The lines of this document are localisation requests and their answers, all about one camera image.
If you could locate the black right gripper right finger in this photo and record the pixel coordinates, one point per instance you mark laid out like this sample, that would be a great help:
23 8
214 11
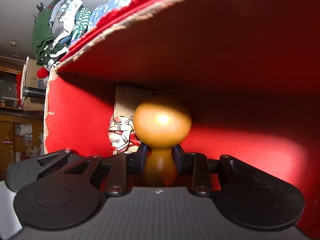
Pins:
243 193

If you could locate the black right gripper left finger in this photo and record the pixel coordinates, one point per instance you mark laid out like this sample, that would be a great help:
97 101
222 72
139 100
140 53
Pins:
75 193

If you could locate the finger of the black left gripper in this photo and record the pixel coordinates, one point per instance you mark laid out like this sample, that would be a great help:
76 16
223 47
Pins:
29 170

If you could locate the brown wooden gourd massager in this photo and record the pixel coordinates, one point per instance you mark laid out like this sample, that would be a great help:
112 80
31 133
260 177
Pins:
161 125

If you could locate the red white knotted charm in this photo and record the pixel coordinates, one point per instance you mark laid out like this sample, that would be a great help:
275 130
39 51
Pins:
122 135

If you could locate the red cardboard box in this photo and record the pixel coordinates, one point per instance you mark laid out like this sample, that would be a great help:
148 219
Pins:
247 70

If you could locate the pile of hanging clothes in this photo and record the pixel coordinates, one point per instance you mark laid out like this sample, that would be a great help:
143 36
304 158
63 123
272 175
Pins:
56 27

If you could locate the blue white patterned cloth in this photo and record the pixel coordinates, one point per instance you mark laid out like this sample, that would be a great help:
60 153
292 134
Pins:
104 9

